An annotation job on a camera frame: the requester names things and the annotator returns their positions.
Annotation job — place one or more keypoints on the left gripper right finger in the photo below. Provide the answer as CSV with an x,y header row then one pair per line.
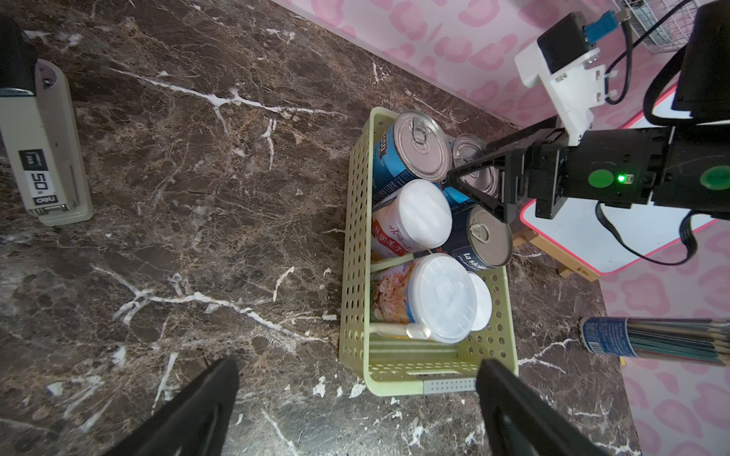
x,y
519,422

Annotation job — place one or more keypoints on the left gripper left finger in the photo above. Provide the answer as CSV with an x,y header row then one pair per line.
x,y
194,422

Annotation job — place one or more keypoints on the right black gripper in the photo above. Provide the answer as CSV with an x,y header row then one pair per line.
x,y
616,167

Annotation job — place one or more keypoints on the blue soup can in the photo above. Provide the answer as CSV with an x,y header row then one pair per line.
x,y
413,147
465,149

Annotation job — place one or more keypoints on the green lid vegetable can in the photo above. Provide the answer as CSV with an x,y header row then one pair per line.
x,y
478,240

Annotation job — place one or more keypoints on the white lid can back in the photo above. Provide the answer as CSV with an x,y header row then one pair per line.
x,y
415,218

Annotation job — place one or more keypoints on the white lid yellow can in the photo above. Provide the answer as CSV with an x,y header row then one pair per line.
x,y
435,292

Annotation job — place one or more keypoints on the green plastic basket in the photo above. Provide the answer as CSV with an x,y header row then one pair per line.
x,y
414,324

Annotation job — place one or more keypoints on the blue lid pencil jar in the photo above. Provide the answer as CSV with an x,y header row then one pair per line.
x,y
692,340

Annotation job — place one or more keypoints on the grey white stapler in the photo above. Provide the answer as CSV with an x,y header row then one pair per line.
x,y
39,132

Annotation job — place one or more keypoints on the wooden whiteboard stand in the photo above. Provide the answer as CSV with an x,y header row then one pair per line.
x,y
567,265

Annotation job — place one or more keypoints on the pink framed whiteboard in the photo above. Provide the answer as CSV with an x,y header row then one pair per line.
x,y
645,228

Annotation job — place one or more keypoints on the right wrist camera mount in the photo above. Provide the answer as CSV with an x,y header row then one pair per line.
x,y
562,60

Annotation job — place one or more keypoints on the clear wire wall shelf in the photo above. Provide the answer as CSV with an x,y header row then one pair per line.
x,y
670,22

